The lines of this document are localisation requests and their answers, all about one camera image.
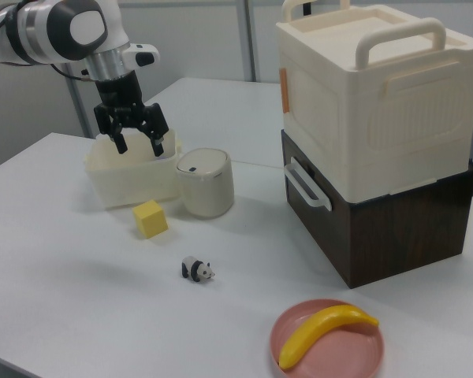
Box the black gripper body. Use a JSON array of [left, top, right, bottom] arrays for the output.
[[95, 72, 146, 124]]

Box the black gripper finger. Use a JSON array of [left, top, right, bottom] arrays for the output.
[[136, 102, 170, 158], [94, 105, 128, 155]]

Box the cream trash can lid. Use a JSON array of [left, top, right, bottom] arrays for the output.
[[176, 147, 229, 181]]

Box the cream round trash can body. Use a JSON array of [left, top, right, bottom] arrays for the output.
[[176, 154, 236, 220]]

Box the white rectangular plastic bin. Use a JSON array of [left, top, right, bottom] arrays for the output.
[[82, 127, 184, 210]]

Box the yellow foam cube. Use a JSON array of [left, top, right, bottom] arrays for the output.
[[132, 198, 169, 239]]

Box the orange tag on storage box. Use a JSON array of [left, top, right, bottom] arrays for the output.
[[279, 68, 291, 116]]

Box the small panda figurine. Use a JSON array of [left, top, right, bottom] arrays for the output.
[[181, 255, 217, 284]]

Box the cream plastic storage box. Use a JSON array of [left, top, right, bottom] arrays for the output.
[[274, 0, 473, 205]]

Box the yellow plastic banana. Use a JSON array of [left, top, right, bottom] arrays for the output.
[[278, 303, 380, 371]]

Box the dark brown wooden box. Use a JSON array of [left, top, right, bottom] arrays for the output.
[[280, 128, 473, 291]]

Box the pink round plate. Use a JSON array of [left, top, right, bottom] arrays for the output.
[[269, 298, 386, 378]]

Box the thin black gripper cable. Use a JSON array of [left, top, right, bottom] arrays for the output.
[[50, 63, 92, 83]]

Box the white handle of wooden box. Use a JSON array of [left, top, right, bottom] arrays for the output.
[[283, 156, 333, 212]]

